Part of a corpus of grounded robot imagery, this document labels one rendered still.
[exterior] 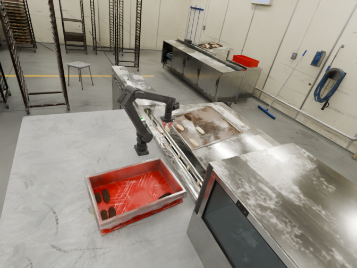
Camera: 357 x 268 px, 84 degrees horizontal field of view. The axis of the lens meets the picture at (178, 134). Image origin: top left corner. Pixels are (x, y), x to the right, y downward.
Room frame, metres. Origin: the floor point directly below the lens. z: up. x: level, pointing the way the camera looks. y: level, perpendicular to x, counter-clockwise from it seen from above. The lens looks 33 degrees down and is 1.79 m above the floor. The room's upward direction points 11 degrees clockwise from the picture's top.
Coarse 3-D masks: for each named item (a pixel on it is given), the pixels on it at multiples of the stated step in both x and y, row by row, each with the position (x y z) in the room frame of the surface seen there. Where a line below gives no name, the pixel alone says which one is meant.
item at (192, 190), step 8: (112, 72) 2.73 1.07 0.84; (144, 112) 1.71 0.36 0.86; (152, 128) 1.46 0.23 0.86; (160, 136) 1.36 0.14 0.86; (160, 144) 1.25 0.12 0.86; (168, 152) 1.17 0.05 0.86; (168, 160) 1.11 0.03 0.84; (176, 160) 1.10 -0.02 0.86; (176, 168) 1.02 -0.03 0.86; (184, 176) 0.96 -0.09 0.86; (184, 184) 0.90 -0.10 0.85; (192, 184) 0.90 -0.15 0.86; (192, 192) 0.83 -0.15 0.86
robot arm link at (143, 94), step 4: (124, 88) 1.11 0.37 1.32; (136, 88) 1.15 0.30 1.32; (136, 92) 1.07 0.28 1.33; (140, 92) 1.08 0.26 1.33; (144, 92) 1.15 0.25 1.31; (148, 92) 1.18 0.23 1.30; (152, 92) 1.23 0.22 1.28; (136, 96) 1.06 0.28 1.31; (140, 96) 1.08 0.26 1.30; (144, 96) 1.15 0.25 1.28; (148, 96) 1.18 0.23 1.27; (152, 96) 1.21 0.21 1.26; (156, 96) 1.24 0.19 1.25; (160, 96) 1.27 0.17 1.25; (164, 96) 1.30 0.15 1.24; (168, 96) 1.34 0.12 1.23; (156, 100) 1.24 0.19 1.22; (160, 100) 1.28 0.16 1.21; (164, 100) 1.31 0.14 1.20; (168, 100) 1.33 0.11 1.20
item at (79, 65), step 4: (68, 64) 3.84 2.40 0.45; (72, 64) 3.88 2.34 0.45; (76, 64) 3.94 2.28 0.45; (80, 64) 3.98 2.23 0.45; (84, 64) 4.02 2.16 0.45; (88, 64) 4.06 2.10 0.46; (68, 68) 3.86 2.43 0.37; (80, 68) 3.80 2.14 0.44; (68, 72) 3.86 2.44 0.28; (80, 72) 3.81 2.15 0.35; (68, 76) 3.85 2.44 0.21; (80, 76) 3.80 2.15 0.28; (68, 80) 3.84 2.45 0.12; (68, 84) 3.84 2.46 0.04; (92, 84) 4.10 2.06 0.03
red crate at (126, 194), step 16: (144, 176) 0.93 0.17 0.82; (160, 176) 0.95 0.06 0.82; (96, 192) 0.73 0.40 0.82; (112, 192) 0.75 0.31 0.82; (128, 192) 0.78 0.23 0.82; (144, 192) 0.80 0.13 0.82; (160, 192) 0.82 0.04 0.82; (128, 208) 0.67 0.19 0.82; (160, 208) 0.70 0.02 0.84; (128, 224) 0.58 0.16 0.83
